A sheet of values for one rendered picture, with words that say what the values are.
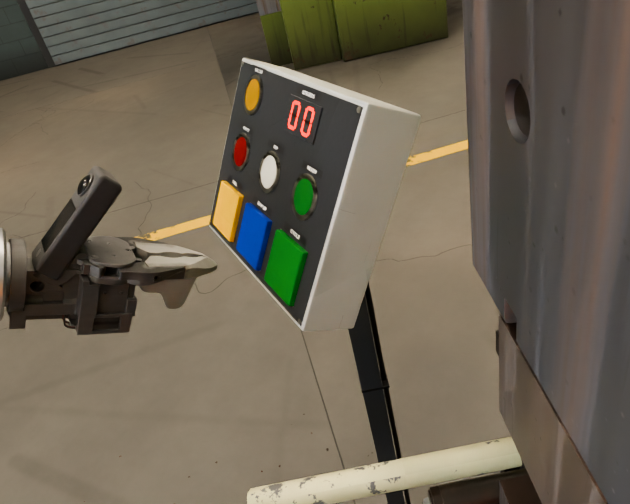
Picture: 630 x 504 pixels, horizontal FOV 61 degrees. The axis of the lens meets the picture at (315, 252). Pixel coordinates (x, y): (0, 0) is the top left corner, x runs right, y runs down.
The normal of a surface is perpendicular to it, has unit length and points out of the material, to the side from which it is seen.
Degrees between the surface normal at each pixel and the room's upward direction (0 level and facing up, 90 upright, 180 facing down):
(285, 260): 60
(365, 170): 90
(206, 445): 0
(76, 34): 90
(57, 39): 90
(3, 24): 90
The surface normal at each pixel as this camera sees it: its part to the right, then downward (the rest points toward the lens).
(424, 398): -0.20, -0.80
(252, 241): -0.83, -0.03
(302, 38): 0.11, 0.56
